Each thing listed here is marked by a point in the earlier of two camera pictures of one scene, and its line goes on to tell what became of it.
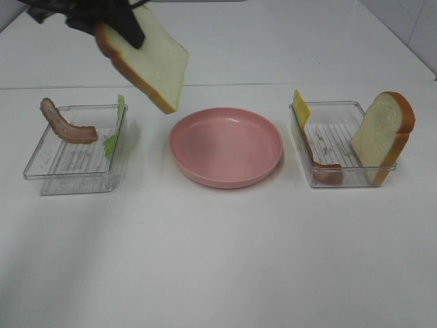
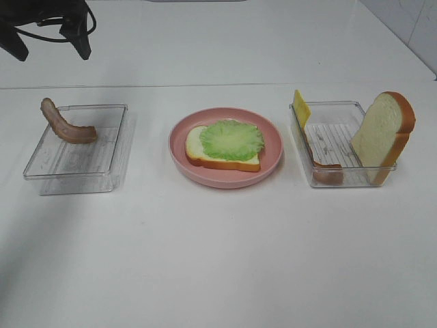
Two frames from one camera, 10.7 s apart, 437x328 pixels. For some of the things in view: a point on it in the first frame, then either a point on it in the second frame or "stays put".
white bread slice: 382,133 stays put
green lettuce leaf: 111,141 → 232,139
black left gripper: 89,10 → 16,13
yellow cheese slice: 302,108 stays put
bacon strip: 326,174 stays put
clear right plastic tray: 326,144 stays put
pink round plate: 225,147 stays put
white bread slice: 159,67 → 198,156
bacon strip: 69,132 stays put
